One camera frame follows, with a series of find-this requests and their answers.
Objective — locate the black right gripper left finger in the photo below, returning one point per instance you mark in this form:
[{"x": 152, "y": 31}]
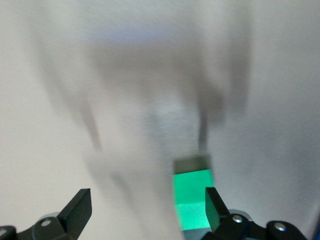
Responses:
[{"x": 75, "y": 212}]

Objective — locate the green cube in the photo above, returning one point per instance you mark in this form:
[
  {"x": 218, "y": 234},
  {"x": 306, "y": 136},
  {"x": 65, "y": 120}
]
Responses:
[{"x": 190, "y": 190}]

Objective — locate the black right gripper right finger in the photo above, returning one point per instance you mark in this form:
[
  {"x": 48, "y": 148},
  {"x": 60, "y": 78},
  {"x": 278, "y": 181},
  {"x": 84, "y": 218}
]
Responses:
[{"x": 215, "y": 212}]

